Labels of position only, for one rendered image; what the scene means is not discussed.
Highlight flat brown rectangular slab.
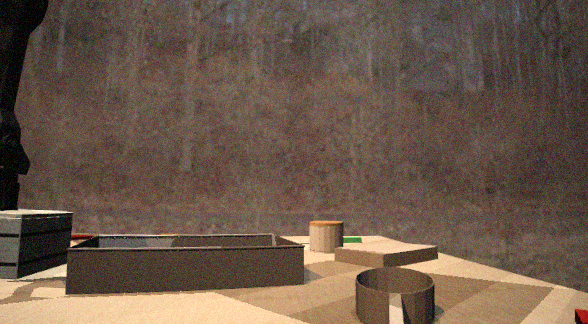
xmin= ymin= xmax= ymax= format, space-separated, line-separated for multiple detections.
xmin=334 ymin=241 xmax=438 ymax=268

